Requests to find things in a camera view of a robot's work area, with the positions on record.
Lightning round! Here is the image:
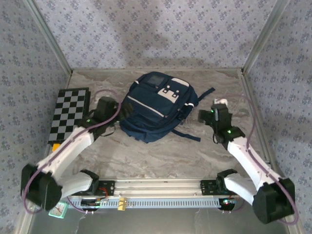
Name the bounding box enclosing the navy blue backpack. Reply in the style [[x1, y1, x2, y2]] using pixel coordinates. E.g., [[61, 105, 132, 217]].
[[119, 71, 216, 144]]

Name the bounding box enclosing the black grey chessboard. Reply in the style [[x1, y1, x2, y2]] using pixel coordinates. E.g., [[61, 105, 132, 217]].
[[48, 87, 92, 144]]

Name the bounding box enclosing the tan connector block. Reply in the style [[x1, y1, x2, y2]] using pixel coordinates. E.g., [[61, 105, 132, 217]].
[[117, 197, 128, 211]]

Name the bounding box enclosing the green alarm clock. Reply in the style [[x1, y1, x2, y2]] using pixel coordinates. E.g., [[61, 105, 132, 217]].
[[48, 202, 68, 219]]

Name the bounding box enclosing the grey metal panel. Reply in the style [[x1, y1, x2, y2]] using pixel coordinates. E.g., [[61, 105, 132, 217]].
[[24, 208, 293, 234]]

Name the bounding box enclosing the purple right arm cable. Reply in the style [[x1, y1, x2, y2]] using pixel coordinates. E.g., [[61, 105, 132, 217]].
[[221, 94, 299, 225]]

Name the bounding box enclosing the aluminium side rail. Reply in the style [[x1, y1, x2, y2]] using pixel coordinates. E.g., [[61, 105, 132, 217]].
[[240, 69, 285, 180]]

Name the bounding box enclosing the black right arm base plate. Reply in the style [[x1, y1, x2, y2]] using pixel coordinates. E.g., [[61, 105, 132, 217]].
[[200, 179, 234, 197]]

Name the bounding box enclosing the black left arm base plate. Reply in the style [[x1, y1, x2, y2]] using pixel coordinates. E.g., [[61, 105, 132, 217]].
[[92, 179, 116, 197]]

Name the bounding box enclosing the aluminium frame post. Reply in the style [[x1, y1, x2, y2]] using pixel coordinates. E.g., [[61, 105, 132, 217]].
[[25, 0, 73, 75], [242, 0, 292, 75]]

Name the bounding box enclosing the grey slotted cable duct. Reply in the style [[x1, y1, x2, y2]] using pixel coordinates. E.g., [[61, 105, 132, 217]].
[[65, 197, 234, 209]]

